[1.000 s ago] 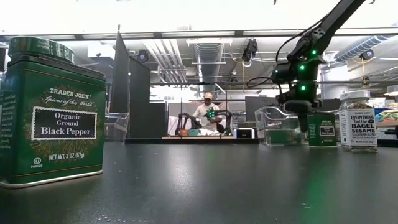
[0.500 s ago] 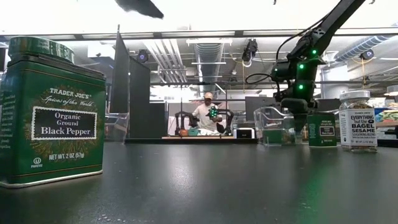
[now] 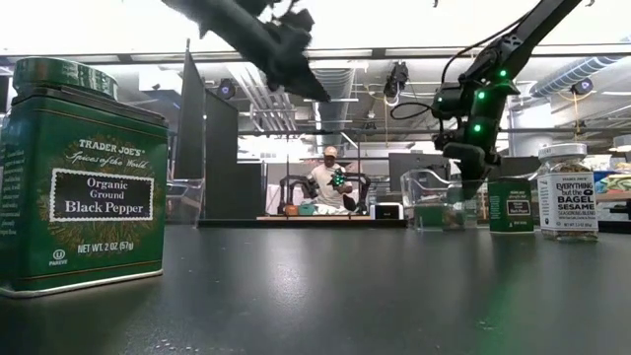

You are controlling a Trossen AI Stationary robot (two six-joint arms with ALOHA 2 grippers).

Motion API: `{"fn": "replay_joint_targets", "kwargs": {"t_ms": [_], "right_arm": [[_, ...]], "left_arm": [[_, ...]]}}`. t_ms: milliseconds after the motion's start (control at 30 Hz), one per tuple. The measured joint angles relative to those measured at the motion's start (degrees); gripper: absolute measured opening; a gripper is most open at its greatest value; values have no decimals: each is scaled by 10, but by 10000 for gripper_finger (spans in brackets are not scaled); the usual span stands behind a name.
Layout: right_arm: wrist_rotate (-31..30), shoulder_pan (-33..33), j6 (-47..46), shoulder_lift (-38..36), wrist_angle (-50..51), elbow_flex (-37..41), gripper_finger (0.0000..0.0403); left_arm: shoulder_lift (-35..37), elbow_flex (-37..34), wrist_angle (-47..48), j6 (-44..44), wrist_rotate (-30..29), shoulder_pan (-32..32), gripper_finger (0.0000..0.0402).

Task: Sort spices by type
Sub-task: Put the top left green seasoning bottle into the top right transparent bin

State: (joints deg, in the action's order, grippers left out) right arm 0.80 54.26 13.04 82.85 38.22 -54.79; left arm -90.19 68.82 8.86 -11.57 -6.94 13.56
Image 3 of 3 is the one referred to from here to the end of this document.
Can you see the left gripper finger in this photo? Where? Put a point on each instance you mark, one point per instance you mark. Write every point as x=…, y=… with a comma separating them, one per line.
x=301, y=81

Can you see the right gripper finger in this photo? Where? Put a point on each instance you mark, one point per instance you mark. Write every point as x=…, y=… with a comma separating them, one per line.
x=472, y=172

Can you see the green black pepper tin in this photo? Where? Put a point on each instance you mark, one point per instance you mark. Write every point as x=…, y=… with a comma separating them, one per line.
x=511, y=207
x=84, y=197

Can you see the white-lid bagel seasoning jar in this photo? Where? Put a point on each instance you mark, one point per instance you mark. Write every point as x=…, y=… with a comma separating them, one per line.
x=567, y=197

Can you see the black background robot arm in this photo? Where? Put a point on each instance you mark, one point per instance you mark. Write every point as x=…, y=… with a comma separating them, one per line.
x=362, y=190
x=293, y=190

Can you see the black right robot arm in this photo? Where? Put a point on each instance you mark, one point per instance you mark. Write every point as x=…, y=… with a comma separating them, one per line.
x=532, y=29

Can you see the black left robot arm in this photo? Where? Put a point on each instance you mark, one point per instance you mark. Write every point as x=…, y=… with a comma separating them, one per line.
x=222, y=20

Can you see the dark monitor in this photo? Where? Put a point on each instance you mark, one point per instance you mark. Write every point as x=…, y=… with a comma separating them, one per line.
x=419, y=170

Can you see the clear plastic bin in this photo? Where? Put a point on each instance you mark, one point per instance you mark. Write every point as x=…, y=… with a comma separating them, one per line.
x=185, y=202
x=419, y=192

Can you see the hanging black ceiling device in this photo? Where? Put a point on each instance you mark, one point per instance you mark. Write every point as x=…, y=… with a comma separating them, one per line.
x=397, y=79

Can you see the white and black device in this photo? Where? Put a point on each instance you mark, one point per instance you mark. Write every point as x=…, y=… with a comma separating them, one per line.
x=387, y=211

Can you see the green toy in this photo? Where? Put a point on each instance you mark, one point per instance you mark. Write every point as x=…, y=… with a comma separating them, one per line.
x=338, y=177

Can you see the person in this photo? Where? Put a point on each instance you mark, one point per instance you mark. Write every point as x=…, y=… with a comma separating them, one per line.
x=328, y=185

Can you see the black divider panel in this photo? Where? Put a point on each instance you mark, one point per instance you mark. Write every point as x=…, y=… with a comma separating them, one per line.
x=207, y=148

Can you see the teal object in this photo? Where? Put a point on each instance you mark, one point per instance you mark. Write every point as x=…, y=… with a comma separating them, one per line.
x=306, y=209

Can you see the orange object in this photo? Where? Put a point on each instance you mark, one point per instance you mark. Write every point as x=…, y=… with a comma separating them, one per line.
x=291, y=210

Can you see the wooden background table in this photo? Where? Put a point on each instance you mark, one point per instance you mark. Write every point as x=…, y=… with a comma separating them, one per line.
x=315, y=217

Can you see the colourful item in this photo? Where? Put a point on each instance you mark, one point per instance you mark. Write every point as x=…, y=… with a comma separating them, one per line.
x=613, y=185

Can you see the silver spiral ceiling duct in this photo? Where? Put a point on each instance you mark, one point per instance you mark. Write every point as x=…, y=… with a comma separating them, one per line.
x=335, y=98
x=572, y=74

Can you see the ceiling dome camera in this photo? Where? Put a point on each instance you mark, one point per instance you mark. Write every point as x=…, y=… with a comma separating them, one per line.
x=226, y=89
x=582, y=86

